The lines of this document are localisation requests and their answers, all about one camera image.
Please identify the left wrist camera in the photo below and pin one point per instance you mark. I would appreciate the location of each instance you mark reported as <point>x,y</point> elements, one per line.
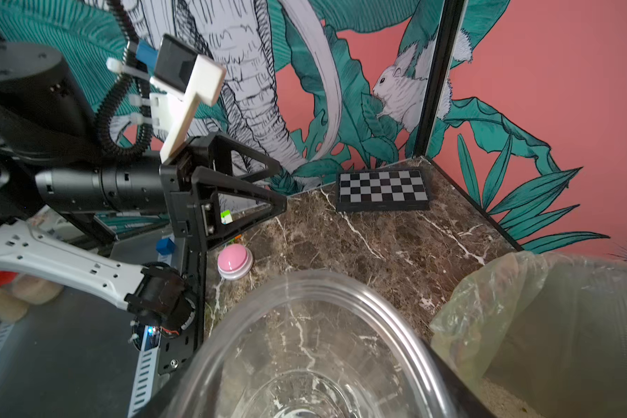
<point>184,79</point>

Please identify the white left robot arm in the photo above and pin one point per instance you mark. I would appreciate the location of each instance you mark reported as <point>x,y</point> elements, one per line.
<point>49,159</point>

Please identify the pink round button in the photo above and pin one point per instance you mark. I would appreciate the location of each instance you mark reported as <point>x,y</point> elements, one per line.
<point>234,262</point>

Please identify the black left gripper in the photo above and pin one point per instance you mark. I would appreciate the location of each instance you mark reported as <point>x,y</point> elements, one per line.
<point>211,174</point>

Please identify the black white checkerboard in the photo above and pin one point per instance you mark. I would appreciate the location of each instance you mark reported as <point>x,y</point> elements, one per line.
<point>391,190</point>

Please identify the white slotted cable duct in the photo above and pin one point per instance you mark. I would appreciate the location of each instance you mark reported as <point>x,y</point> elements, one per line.
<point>146,371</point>

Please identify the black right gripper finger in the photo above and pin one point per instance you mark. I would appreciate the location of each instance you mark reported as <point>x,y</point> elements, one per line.
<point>465,403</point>

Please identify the colourful puzzle cube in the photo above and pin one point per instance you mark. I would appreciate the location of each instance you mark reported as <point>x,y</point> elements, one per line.
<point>226,217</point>

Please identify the white bin with green bag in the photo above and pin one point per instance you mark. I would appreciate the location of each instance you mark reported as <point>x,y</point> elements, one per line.
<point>549,328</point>

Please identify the jar with patterned lid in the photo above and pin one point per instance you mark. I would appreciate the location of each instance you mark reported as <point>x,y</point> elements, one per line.
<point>308,344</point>

